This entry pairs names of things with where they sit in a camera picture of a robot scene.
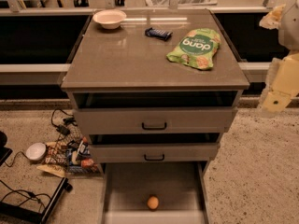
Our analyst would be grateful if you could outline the black floor cable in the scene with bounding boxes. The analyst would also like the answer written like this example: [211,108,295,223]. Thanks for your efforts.
[0,150,52,213]

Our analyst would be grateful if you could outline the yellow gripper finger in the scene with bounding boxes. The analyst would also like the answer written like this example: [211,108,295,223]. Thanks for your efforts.
[261,91,292,113]
[259,4,286,30]

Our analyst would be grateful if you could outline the dark blue snack bar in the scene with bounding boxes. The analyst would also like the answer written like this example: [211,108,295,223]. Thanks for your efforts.
[145,28,172,41]

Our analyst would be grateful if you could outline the white bowl on floor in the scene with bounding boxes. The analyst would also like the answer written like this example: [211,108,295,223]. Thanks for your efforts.
[25,143,47,161]

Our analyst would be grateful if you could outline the black power adapter cable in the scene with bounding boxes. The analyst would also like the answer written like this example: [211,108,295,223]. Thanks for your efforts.
[50,108,78,137]

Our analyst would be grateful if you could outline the white bowl on counter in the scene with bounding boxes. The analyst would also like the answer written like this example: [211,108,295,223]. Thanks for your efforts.
[93,9,126,30]

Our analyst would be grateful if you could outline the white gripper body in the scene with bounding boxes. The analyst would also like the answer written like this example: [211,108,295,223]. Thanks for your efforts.
[271,53,299,98]

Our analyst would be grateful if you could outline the green dang chips bag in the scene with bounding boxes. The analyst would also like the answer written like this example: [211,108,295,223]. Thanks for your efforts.
[166,28,221,70]

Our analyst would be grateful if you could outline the black metal stand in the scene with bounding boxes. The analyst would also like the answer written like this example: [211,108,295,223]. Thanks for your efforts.
[0,177,73,224]

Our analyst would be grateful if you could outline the grey middle drawer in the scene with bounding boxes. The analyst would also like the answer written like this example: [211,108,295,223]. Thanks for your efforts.
[89,143,220,163]

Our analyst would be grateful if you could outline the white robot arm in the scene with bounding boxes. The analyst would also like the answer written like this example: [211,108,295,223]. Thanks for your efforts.
[258,0,299,117]

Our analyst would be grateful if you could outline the grey open bottom drawer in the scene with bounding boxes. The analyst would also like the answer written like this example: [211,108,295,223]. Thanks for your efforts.
[99,161,210,224]

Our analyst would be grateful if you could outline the pile of snack packages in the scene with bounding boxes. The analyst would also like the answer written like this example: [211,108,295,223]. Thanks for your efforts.
[37,137,101,177]

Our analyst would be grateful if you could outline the orange fruit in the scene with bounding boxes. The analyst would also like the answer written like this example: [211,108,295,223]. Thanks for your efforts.
[147,196,159,210]

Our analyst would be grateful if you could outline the grey top drawer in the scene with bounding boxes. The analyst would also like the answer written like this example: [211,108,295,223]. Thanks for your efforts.
[74,108,237,135]

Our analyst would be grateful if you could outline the grey drawer cabinet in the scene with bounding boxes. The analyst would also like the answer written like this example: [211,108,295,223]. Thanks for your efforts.
[60,8,250,173]

